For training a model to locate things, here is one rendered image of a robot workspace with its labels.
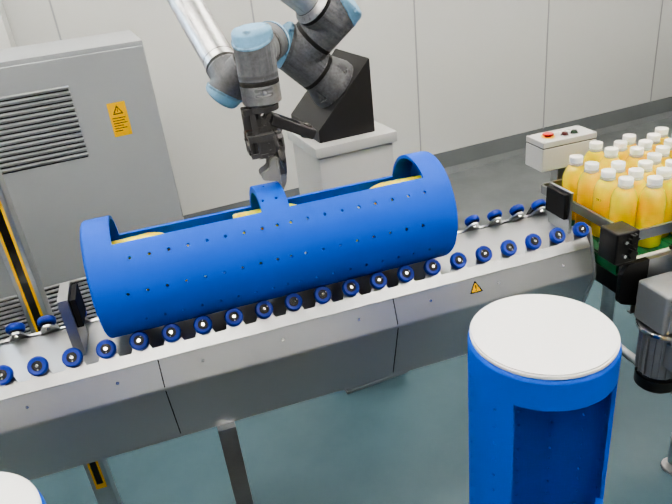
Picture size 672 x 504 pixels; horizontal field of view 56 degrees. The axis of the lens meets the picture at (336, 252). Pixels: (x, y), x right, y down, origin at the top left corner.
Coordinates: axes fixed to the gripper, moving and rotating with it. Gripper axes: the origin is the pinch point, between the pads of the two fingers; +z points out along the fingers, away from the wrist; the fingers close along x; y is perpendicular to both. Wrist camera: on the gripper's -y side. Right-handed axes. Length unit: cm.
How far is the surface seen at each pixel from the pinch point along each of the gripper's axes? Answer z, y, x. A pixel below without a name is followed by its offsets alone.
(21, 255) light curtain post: 16, 69, -30
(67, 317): 19, 56, 5
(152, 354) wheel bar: 31, 39, 11
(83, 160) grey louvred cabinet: 23, 60, -140
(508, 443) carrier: 37, -24, 64
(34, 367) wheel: 26, 65, 11
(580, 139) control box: 15, -102, -24
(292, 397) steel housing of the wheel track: 58, 8, 8
